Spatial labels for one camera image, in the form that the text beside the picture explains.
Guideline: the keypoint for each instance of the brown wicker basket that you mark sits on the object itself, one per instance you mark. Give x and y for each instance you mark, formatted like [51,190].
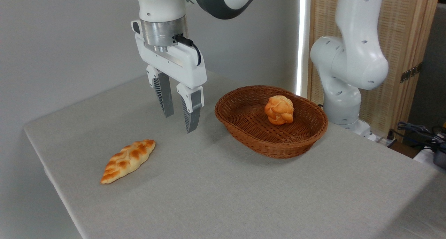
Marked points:
[251,127]

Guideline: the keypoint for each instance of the grey tablecloth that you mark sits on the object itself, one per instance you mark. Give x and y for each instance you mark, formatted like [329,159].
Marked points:
[226,190]

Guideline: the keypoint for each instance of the long braided bread loaf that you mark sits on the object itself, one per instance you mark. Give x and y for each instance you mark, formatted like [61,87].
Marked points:
[127,160]

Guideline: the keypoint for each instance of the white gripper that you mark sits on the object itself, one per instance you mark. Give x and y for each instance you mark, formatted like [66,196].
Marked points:
[178,70]

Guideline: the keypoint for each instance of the grey rounded device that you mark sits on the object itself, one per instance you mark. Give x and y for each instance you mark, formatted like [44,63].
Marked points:
[440,159]

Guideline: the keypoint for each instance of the round knotted bread roll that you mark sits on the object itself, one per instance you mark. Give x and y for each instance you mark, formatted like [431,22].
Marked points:
[278,110]

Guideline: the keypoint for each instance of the dark metal screen hinge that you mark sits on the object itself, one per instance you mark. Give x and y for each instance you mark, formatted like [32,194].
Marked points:
[411,72]

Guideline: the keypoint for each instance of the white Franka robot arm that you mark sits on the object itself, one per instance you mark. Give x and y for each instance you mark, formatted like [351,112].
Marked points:
[348,58]

